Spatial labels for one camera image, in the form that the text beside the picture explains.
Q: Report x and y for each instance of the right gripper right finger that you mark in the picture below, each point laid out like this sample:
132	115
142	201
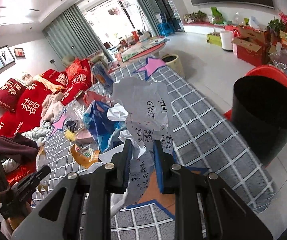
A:
205	206

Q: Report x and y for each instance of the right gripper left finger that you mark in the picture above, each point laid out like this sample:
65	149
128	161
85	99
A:
79	205

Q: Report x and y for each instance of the yellow foam fruit net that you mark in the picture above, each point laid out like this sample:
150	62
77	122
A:
69	135

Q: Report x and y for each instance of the white written paper sheet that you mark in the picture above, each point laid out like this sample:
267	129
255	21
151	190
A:
149	119

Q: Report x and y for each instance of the black trash bin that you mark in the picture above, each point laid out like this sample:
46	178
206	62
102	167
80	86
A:
259	112

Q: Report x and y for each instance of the person's left hand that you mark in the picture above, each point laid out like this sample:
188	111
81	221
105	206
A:
9	225

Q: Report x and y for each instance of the gold foil wrapper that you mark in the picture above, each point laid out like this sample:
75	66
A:
84	156

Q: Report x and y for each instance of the pink rectangular box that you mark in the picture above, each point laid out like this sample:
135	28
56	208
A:
84	137

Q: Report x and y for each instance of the grey checked star rug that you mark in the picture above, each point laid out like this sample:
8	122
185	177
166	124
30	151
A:
203	138

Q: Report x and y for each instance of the blue plastic bag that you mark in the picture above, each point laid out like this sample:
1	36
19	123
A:
104	131

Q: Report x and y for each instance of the red covered sofa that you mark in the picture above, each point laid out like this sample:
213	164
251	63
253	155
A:
25	109

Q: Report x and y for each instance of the pink fleece blanket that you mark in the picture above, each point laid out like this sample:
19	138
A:
51	106

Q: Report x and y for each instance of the tall blue white can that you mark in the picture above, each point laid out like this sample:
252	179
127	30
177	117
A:
103	77

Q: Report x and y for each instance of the red embroidered cushion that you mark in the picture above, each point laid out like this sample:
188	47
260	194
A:
73	69

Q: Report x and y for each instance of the small red framed picture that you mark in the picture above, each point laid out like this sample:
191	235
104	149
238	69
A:
19	52

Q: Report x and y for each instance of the red plastic stool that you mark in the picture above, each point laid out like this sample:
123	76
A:
269	72

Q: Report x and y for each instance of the red cardboard gift box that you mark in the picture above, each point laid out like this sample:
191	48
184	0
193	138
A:
252	45

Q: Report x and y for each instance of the round coffee table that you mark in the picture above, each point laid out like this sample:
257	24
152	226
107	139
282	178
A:
141	47

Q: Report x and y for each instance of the grey green left curtain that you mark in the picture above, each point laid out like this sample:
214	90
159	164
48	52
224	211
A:
71	34

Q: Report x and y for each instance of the white cylindrical bin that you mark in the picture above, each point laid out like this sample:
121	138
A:
226	40

